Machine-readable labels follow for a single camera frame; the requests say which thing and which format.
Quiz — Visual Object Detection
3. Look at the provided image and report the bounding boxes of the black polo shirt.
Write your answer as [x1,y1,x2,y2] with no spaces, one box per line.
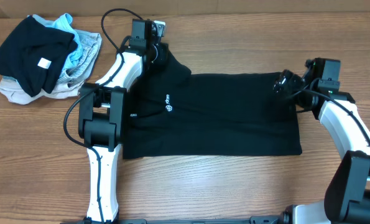
[123,55,302,159]

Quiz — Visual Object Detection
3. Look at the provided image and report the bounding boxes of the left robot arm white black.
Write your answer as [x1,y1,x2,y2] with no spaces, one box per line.
[78,19,168,223]

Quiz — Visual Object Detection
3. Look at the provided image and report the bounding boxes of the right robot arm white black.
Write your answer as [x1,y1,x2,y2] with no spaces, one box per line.
[274,68,370,223]

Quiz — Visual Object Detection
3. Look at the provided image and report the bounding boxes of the light denim jeans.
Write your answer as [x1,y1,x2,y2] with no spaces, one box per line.
[56,29,102,91]

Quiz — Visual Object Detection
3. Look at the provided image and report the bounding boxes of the light blue garment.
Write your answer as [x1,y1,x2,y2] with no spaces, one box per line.
[32,13,83,70]

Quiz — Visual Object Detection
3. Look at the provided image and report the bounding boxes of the folded black garment on pile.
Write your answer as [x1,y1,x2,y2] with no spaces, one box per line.
[0,16,70,96]

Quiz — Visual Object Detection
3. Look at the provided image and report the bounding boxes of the beige folded garment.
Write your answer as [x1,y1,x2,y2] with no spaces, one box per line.
[0,78,85,105]

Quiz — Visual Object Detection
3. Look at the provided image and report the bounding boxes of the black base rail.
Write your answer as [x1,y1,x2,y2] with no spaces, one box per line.
[60,215,338,224]

